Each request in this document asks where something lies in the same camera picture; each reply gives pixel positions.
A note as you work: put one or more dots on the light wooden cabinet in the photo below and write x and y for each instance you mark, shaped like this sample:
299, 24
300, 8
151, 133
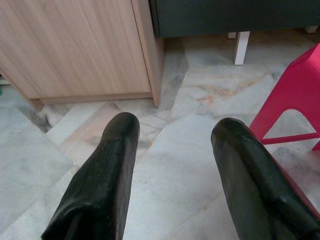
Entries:
75, 50

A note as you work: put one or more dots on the red plastic stool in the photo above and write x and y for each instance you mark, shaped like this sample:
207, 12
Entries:
300, 82

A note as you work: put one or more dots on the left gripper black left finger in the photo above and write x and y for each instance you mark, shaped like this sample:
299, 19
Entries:
105, 180

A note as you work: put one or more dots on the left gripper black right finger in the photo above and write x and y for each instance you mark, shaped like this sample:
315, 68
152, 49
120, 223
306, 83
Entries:
255, 190

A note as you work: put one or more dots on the white console leg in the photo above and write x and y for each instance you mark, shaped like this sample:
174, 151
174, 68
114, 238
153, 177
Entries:
242, 47

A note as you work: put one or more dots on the black low console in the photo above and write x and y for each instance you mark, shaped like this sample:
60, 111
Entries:
225, 15

